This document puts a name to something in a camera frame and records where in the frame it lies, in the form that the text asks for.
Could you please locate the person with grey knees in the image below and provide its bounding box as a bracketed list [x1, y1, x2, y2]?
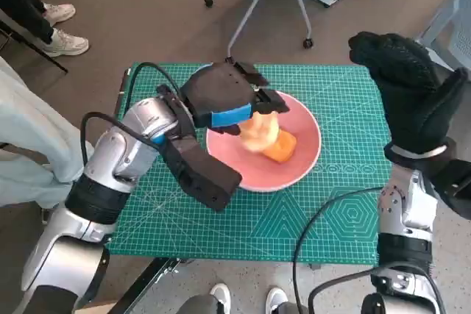
[176, 283, 310, 314]

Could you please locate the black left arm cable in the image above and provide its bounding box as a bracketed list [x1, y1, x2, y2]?
[79, 62, 185, 177]

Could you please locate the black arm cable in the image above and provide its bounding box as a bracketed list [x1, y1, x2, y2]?
[293, 185, 448, 314]
[79, 62, 185, 177]

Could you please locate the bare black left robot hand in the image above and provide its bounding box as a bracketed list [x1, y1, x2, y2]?
[182, 60, 291, 137]

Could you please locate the long toy bread loaf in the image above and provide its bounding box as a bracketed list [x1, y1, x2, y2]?
[263, 129, 297, 163]

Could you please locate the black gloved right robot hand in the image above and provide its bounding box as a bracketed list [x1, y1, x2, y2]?
[347, 32, 468, 155]

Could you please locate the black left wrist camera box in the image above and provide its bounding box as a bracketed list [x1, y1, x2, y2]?
[160, 137, 243, 213]

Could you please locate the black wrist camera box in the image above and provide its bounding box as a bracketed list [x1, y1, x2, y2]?
[160, 137, 243, 213]
[428, 159, 471, 224]

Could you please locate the grey mesh chair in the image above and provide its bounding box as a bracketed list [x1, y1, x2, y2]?
[415, 0, 471, 72]

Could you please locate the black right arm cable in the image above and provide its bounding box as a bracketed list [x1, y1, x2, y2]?
[293, 185, 448, 314]

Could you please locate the round toy bread bun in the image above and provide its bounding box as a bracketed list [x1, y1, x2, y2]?
[238, 110, 280, 153]

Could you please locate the black stand leg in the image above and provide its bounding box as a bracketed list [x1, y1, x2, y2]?
[0, 18, 69, 74]

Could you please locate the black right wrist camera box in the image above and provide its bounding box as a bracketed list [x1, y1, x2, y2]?
[428, 159, 471, 224]

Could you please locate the tan wooden board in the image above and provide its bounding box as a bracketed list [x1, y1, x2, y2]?
[79, 301, 122, 314]

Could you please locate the black metal table rail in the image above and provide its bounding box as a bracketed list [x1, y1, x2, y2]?
[110, 257, 196, 314]

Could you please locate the green cutting mat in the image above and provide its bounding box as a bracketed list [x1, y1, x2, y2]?
[106, 63, 392, 264]

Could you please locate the pink bowl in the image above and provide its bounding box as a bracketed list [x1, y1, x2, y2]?
[205, 90, 322, 193]

